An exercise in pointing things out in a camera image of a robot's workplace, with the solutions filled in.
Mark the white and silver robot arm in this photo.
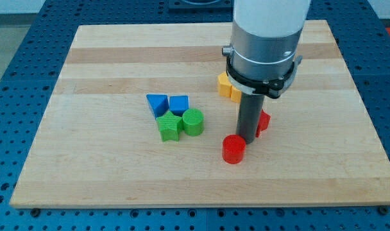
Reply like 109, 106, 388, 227
222, 0, 311, 99

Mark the green cylinder block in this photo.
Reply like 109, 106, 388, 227
182, 108, 204, 136

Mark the yellow hexagon block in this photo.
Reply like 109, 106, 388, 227
217, 72, 232, 98

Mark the red cylinder block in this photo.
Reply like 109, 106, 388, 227
222, 134, 246, 164

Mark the blue cube block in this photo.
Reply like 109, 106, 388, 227
169, 96, 189, 116

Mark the light wooden board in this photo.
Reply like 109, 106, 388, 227
10, 20, 390, 209

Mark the blue triangle block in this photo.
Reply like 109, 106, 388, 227
146, 94, 169, 118

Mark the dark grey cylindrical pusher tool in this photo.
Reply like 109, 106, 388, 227
236, 93, 264, 144

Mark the green star block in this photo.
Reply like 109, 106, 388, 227
156, 111, 183, 142

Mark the yellow-orange block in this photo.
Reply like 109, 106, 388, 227
230, 86, 242, 103

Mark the red star block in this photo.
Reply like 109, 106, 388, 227
255, 109, 271, 137

